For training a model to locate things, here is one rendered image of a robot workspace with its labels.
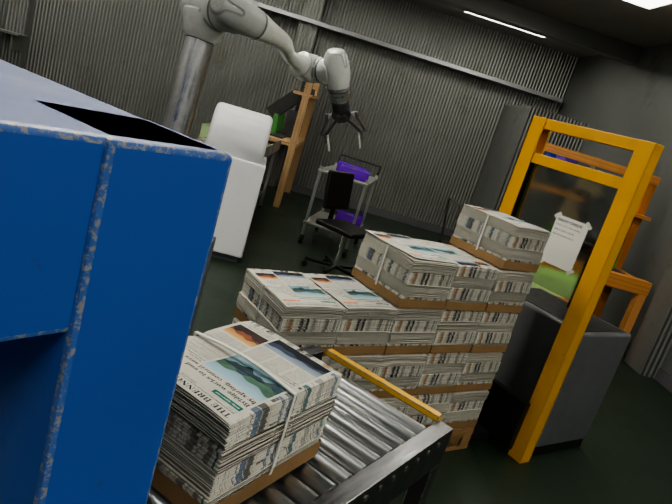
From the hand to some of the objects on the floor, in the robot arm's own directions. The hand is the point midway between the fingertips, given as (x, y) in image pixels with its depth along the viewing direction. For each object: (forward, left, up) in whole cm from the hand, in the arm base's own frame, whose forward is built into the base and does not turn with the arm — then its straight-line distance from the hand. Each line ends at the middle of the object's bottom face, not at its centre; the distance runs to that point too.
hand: (344, 146), depth 255 cm
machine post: (-24, -226, -142) cm, 268 cm away
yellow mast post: (+112, +87, -142) cm, 201 cm away
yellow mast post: (+148, +32, -142) cm, 207 cm away
